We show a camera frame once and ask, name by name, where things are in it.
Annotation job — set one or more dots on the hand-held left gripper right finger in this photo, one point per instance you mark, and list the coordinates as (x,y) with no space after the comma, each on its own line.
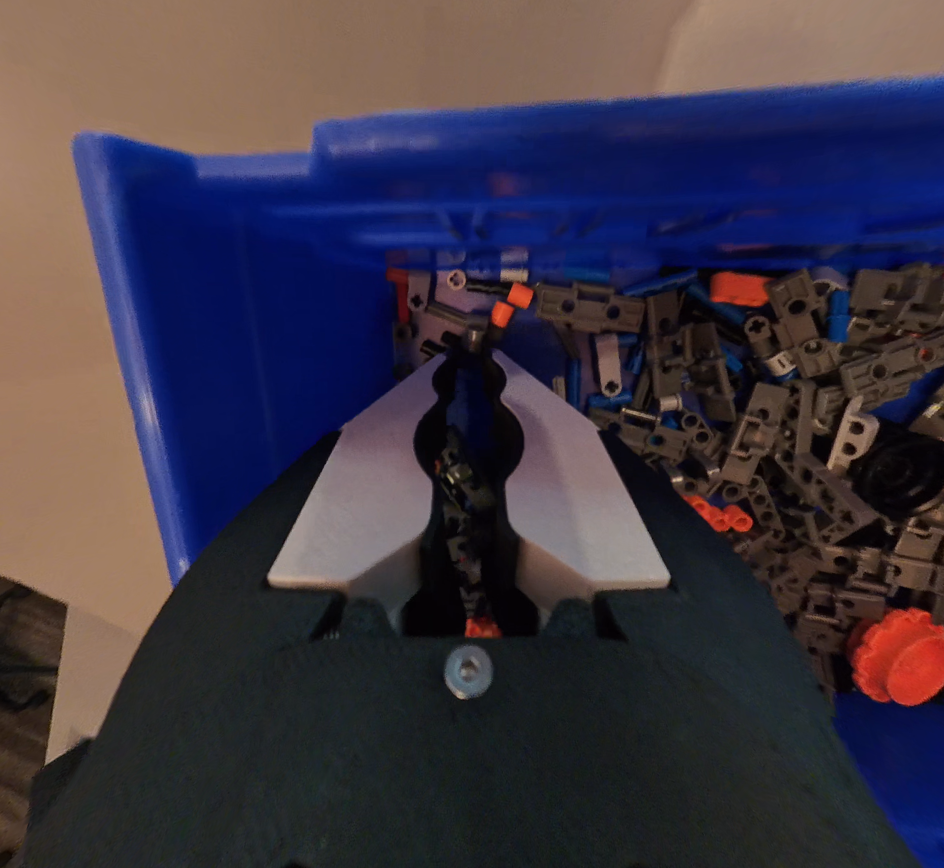
(590,506)

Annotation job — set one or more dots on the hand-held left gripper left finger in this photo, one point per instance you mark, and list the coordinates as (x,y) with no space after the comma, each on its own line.
(354,506)

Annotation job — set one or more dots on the small orange pin hub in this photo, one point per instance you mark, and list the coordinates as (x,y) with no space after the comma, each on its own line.
(719,515)

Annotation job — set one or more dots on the blue plastic storage bin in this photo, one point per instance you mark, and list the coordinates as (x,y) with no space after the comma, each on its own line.
(258,366)

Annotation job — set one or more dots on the small dark axle pin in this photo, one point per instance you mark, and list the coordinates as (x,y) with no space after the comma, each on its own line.
(473,343)

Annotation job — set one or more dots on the pile of grey building pieces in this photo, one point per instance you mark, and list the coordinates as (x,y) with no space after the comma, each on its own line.
(774,403)

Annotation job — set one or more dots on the orange sprocket wheel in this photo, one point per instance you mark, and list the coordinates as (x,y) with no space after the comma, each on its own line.
(896,654)

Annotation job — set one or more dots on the orange flat short beam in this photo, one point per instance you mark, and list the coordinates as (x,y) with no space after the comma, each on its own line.
(737,289)

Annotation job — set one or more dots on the black round wheel hub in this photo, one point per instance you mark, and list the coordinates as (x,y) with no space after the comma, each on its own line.
(900,477)

